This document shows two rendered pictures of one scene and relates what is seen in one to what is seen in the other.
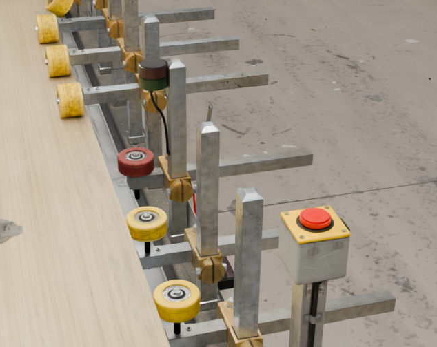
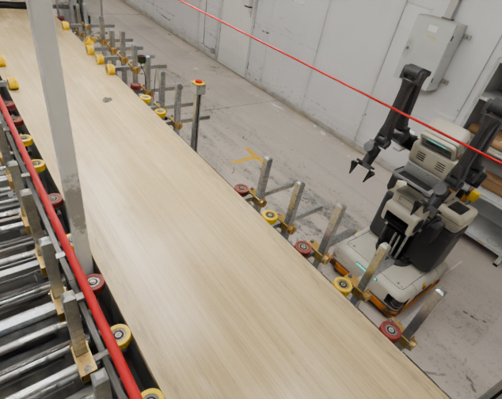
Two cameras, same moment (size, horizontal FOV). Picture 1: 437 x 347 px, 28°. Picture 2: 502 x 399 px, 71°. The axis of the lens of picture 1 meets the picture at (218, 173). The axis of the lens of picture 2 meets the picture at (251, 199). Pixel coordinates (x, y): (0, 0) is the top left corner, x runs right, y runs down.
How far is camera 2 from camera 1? 1.32 m
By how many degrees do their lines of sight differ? 24
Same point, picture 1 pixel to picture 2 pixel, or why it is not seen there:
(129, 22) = (123, 47)
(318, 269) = (199, 92)
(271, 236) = not seen: hidden behind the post
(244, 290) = (176, 108)
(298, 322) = (195, 105)
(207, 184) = (161, 87)
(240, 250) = (176, 97)
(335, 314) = not seen: hidden behind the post
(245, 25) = not seen: hidden behind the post
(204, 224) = (161, 98)
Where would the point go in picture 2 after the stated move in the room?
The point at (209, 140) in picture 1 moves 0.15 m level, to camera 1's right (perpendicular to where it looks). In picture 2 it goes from (162, 74) to (183, 75)
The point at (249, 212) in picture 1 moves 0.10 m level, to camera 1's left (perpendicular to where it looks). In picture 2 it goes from (178, 88) to (163, 87)
